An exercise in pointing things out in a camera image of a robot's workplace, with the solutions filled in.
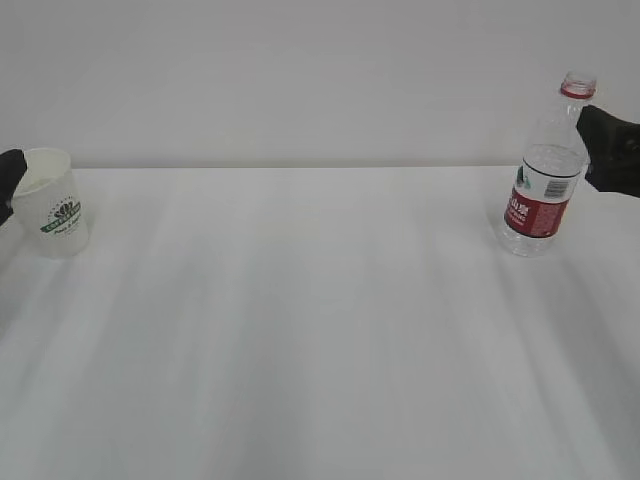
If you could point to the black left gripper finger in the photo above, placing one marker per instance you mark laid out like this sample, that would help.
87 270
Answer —
12 169

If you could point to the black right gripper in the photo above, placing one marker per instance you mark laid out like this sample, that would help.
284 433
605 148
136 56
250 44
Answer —
613 148

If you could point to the clear water bottle red label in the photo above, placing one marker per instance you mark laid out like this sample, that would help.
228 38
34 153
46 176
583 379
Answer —
553 160

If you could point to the white paper cup green logo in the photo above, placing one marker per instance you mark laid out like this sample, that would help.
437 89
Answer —
47 204

